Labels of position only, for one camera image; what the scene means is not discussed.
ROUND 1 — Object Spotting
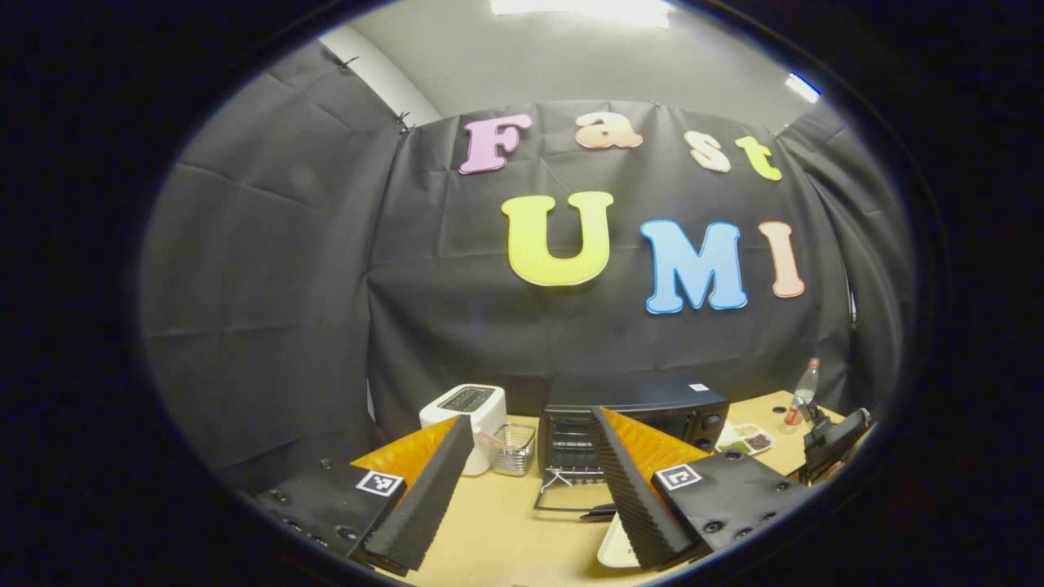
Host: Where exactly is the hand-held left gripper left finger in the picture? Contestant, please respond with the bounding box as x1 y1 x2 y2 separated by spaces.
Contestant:
245 413 476 572

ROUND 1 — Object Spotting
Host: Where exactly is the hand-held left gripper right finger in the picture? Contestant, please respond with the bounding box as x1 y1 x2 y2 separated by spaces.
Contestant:
588 406 825 572

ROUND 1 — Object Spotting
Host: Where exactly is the cream square baking dish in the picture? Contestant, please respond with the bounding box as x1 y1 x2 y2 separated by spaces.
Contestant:
597 511 647 570

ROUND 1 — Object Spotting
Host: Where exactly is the black electric oven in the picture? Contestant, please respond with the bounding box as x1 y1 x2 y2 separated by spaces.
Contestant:
533 373 732 523

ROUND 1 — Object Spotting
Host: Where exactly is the red label plastic water bottle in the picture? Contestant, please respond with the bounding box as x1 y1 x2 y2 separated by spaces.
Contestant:
782 357 822 434

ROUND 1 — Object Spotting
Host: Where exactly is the white divided dish of beans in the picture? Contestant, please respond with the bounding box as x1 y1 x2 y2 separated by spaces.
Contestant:
715 421 775 457

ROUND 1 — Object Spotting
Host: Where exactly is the white toaster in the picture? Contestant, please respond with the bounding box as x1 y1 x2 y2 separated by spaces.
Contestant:
418 383 509 477

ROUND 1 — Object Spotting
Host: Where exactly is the black backdrop cloth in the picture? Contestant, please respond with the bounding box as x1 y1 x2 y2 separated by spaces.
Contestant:
137 41 920 492

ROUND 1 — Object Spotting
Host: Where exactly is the large ceiling light panel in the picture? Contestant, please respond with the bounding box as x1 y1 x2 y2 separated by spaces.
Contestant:
489 0 671 29

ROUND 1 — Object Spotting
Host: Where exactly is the metal wire basket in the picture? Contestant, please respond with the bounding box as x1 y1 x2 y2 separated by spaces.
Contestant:
491 421 538 478

